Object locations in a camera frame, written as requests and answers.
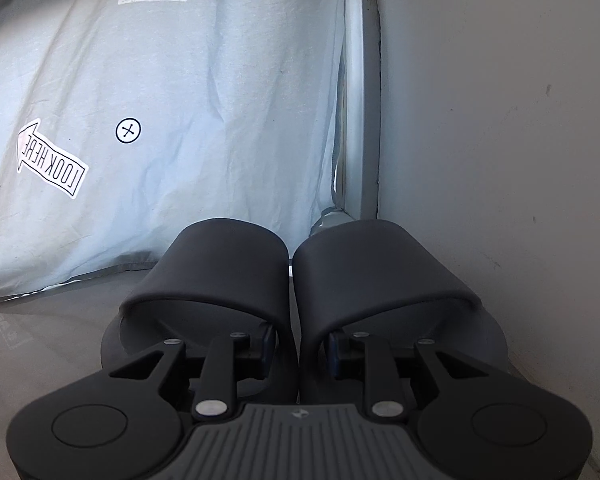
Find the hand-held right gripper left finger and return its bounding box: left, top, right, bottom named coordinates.
left=107, top=324, right=277, bottom=422

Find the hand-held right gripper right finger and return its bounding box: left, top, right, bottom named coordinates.
left=328, top=330, right=492, bottom=419

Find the dark grey slide sandal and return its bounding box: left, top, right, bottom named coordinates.
left=99, top=217, right=302, bottom=407
left=292, top=218, right=512, bottom=402

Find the printed silver backdrop sheet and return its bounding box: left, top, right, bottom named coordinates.
left=0, top=0, right=364, bottom=307

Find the grey corner trim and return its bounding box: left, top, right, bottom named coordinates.
left=344, top=0, right=382, bottom=222

